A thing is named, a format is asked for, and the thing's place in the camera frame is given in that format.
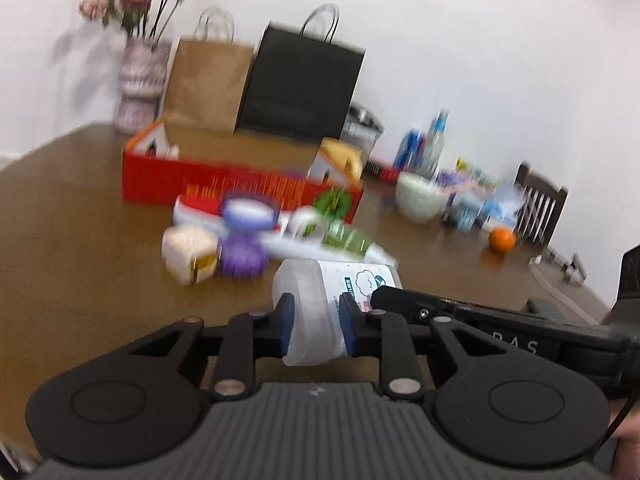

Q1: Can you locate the black paper bag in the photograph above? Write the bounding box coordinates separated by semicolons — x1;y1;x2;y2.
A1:
235;4;367;143

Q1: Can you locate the white and red pack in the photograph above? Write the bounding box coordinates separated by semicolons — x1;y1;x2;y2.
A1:
172;187;226;228

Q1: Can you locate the cream square box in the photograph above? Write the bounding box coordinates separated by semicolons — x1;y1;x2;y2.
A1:
161;224;222;286

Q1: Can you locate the mottled purple vase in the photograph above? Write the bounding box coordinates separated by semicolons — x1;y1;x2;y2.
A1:
114;37;173;136

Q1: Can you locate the small red box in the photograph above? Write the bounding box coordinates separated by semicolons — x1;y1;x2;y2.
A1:
367;160;401;181

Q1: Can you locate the long white tube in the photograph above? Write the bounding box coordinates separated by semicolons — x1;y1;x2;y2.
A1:
260;236;399;269

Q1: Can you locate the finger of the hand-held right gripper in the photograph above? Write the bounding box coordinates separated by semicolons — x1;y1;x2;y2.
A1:
370;286;458;326

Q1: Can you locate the white plastic bottle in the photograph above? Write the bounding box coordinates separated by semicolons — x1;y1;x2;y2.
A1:
271;258;403;367

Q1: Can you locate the white ribbed bowl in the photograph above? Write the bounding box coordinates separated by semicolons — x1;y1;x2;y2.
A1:
396;170;448;224

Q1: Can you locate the person's right forearm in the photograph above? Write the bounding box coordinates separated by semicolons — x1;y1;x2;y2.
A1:
607;402;640;480

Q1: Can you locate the white jar with purple lid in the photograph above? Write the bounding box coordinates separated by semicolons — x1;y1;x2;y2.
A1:
221;192;280;233

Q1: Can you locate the dark wooden chair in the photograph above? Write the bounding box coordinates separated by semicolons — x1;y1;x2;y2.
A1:
514;161;569;246

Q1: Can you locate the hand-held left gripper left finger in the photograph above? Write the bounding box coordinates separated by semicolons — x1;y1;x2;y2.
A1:
127;293;296;402

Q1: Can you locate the orange fruit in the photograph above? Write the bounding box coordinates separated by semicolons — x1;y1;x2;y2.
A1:
488;226;517;252

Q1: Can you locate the power strip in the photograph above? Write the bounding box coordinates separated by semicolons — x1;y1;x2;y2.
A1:
542;247;588;287

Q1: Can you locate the red cardboard box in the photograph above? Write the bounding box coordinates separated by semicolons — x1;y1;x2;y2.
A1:
122;120;366;224

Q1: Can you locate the blue drink can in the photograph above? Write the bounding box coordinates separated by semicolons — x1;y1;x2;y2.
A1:
395;129;427;171

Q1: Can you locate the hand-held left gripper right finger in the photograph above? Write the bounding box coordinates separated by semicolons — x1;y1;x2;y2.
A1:
338;293;501;403

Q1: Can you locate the yellow mug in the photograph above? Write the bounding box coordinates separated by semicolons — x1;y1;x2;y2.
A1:
319;137;365;182

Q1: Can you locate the brown paper bag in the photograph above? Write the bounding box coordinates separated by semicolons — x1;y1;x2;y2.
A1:
162;6;256;135

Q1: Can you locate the clear plastic bottle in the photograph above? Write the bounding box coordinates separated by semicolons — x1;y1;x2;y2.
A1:
422;108;450;173

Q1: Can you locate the green tube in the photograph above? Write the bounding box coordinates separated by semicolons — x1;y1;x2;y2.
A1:
322;222;375;257

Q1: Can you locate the clear container with black lid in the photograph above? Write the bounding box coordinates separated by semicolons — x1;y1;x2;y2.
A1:
345;102;385;161

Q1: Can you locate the purple packet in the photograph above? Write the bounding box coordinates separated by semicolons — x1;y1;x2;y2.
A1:
437;169;473;193

